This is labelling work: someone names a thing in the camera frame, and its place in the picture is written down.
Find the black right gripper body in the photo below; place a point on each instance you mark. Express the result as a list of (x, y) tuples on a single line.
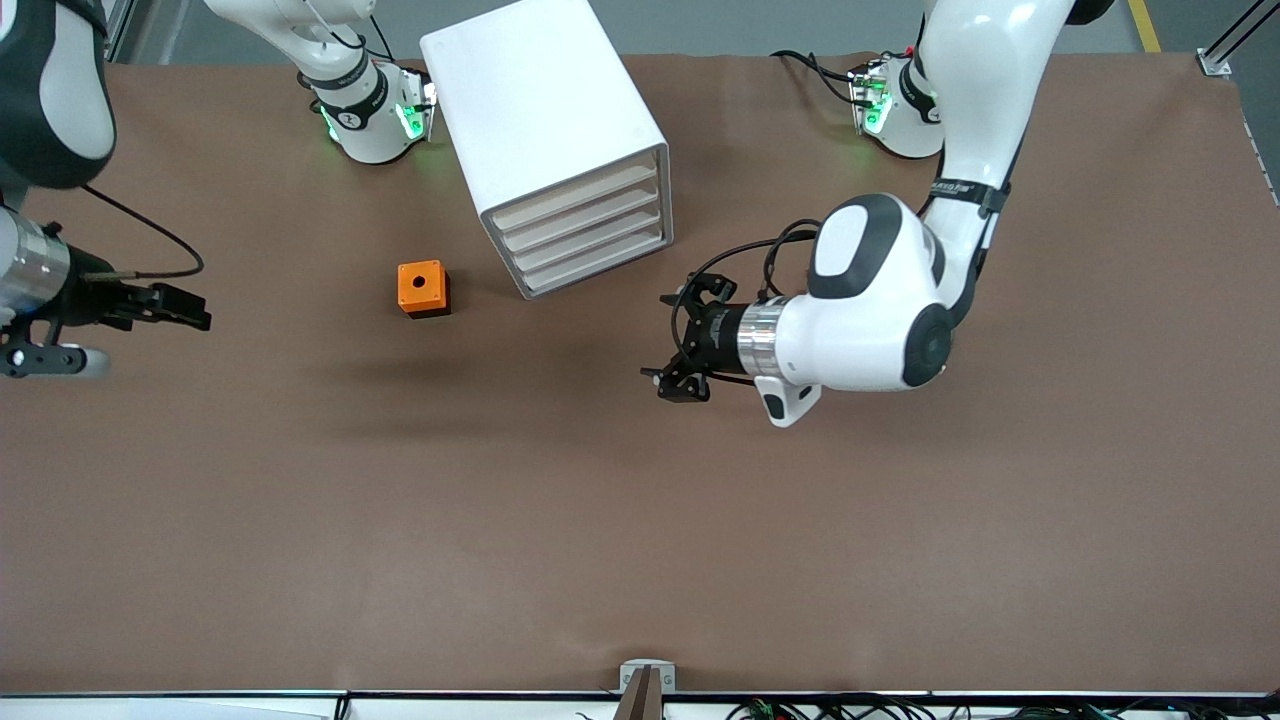
[(92, 297)]

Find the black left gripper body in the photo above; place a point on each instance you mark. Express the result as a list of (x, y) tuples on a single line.
[(717, 338)]

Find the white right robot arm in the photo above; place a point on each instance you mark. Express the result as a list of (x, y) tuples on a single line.
[(55, 90)]

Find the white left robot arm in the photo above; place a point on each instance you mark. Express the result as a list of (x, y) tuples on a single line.
[(870, 320)]

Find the orange box with hole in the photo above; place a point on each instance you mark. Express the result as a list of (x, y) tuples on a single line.
[(420, 285)]

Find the aluminium frame post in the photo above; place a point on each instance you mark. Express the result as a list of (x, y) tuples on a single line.
[(1225, 45), (118, 25)]

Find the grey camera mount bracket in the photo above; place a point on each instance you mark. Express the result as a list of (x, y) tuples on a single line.
[(648, 680)]

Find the white table edge rail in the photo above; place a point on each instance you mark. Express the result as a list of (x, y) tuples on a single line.
[(200, 705)]

